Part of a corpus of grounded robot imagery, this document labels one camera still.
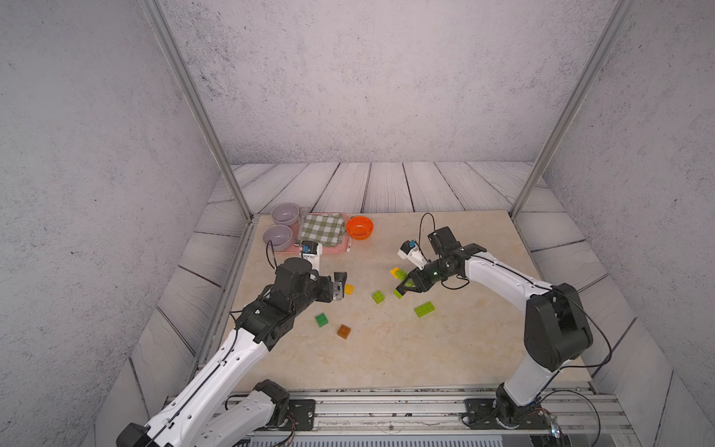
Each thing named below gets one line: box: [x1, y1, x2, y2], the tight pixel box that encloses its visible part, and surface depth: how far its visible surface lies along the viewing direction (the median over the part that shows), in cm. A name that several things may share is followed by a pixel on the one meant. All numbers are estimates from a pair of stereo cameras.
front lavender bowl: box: [262, 224, 294, 252], surface depth 110 cm
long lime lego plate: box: [413, 300, 436, 319], surface depth 95 cm
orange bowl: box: [346, 216, 375, 241], surface depth 114 cm
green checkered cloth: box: [300, 213, 347, 247], surface depth 117 cm
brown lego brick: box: [337, 324, 351, 340], surface depth 89 cm
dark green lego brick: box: [314, 312, 329, 328], surface depth 91 cm
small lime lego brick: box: [371, 289, 386, 305], surface depth 97 cm
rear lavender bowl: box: [270, 202, 300, 227], surface depth 117 cm
